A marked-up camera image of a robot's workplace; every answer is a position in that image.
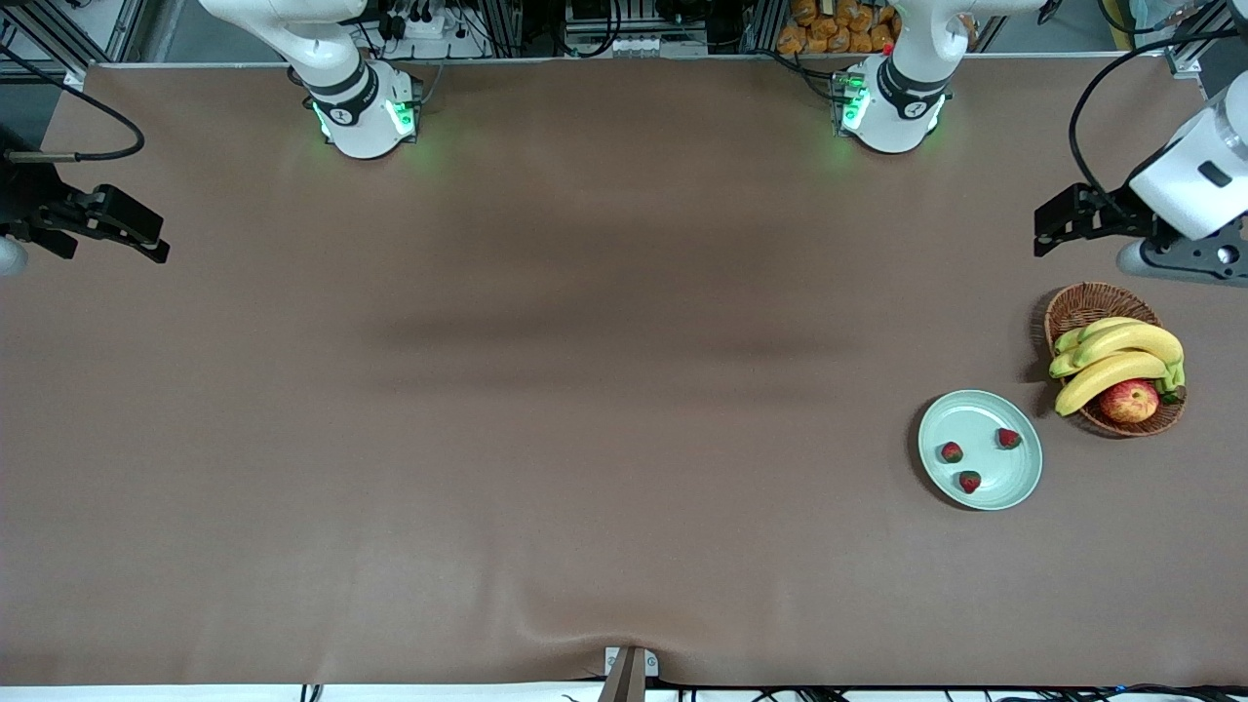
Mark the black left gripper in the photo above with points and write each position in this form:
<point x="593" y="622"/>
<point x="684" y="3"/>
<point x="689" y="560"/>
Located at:
<point x="1121" y="214"/>

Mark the aluminium profile frame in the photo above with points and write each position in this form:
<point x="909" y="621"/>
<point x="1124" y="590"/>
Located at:
<point x="117" y="29"/>

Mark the red yellow apple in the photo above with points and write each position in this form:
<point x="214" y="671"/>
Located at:
<point x="1129" y="402"/>

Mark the brown wicker basket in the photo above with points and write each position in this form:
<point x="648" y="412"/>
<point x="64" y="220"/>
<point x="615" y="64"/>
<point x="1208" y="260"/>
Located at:
<point x="1087" y="302"/>

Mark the brown table mat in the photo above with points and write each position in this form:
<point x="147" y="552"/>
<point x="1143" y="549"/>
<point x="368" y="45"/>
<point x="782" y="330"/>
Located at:
<point x="624" y="439"/>

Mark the aluminium equipment rack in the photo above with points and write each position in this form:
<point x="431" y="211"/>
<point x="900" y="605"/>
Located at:
<point x="502" y="24"/>

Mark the white power strip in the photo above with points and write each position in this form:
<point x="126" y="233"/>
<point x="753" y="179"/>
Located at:
<point x="429" y="27"/>

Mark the grey table clamp bracket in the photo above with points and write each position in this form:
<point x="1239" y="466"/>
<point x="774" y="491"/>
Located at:
<point x="629" y="673"/>

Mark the red strawberry green leaves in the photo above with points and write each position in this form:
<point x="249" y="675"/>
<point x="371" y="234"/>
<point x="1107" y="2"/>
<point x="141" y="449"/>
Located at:
<point x="952" y="451"/>
<point x="969" y="481"/>
<point x="1008" y="438"/>

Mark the pile of orange buns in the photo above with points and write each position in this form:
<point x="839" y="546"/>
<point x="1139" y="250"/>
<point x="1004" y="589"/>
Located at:
<point x="829" y="29"/>

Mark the yellow banana bunch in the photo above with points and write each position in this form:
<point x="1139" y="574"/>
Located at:
<point x="1121" y="356"/>

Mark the light green round plate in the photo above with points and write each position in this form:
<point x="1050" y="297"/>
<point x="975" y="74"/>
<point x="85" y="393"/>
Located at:
<point x="980" y="409"/>

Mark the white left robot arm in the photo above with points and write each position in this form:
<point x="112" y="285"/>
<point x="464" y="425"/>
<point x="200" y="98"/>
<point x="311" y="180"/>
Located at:
<point x="1199" y="166"/>

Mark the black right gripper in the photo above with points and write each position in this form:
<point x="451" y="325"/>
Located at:
<point x="21" y="201"/>

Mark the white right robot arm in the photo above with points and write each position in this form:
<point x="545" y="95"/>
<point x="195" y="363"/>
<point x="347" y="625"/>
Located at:
<point x="366" y="117"/>

